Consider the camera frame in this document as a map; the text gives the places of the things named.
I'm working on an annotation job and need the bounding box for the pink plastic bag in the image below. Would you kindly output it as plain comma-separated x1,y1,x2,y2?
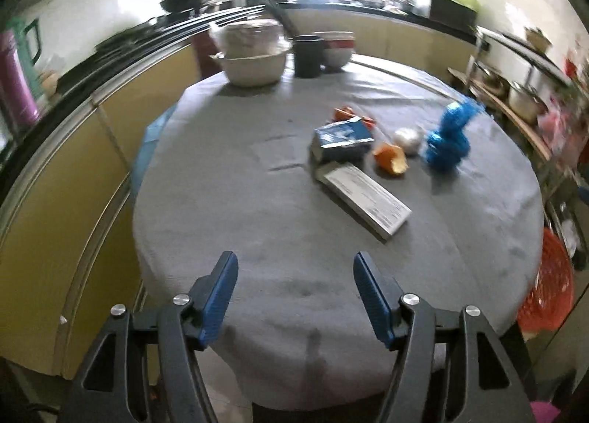
538,99,577,152

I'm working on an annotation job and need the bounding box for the orange snack wrapper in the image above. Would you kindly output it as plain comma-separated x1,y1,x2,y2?
334,106,375,129

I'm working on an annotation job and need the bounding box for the large steel pot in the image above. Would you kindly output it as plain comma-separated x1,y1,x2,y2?
508,82,548,124

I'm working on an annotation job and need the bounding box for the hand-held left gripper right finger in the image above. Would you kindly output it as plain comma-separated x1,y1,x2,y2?
353,251,537,423

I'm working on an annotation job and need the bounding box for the yellow side cabinet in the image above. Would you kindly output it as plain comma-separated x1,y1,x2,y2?
0,41,200,380

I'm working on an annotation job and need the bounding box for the white bowl with red band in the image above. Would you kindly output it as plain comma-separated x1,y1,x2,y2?
314,31,356,70

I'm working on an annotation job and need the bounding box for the red plastic basket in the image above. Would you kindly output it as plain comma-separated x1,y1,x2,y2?
516,227,575,342

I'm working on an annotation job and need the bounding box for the blue carton box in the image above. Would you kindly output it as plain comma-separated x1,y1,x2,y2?
309,118,374,164

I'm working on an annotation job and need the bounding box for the orange peel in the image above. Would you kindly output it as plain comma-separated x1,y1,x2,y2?
372,142,408,175

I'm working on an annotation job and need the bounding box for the dark grey cup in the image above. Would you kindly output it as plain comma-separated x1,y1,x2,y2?
292,35,325,79

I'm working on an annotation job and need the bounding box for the clear plastic bag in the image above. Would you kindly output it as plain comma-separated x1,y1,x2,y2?
209,18,293,58

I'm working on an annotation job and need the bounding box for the white flat cardboard box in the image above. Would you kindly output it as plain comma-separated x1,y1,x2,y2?
315,162,412,241

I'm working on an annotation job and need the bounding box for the metal storage rack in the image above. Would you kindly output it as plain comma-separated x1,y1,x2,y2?
448,25,589,267

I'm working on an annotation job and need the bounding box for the small steel pot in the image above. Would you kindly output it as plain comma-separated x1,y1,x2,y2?
474,67,509,97

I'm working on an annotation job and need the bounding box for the green plastic jug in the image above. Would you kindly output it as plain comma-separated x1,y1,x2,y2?
9,18,41,66

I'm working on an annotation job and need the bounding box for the yellow window-side cabinet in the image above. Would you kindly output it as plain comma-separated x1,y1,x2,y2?
276,9,477,83

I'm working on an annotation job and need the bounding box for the pink thermos flask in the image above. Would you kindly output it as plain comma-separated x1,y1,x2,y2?
0,30,42,127

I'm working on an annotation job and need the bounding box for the grey tablecloth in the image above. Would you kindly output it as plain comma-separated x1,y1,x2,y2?
131,53,546,410

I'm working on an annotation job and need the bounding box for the black box appliance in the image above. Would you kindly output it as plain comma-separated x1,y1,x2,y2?
430,0,479,31

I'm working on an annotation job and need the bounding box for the white plastic basin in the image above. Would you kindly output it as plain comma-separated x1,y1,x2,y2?
209,51,290,87

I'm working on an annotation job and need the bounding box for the blue crumpled plastic bag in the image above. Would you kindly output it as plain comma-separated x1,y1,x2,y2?
423,100,484,172

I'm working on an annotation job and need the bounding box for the black kitchen countertop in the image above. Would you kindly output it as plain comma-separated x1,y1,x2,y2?
0,0,477,203

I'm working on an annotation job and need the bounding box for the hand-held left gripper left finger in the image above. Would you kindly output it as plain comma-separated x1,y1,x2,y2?
57,250,240,423

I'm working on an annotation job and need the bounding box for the blue table underlay cloth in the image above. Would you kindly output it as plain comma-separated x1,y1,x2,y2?
133,122,163,178

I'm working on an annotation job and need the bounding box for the woven basket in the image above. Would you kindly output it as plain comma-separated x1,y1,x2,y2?
525,28,553,53

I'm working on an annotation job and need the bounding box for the white round ball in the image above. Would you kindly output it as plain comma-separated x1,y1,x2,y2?
394,127,424,156

